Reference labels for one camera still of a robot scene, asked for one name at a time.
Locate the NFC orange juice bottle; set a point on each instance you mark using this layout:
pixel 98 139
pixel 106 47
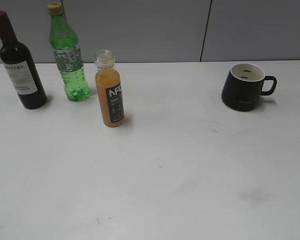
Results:
pixel 109 88

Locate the black mug white inside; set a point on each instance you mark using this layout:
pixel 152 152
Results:
pixel 244 85

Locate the green plastic soda bottle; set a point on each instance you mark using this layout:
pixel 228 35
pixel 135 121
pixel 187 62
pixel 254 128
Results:
pixel 67 54

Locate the dark red wine bottle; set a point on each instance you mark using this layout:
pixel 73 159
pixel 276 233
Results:
pixel 18 62

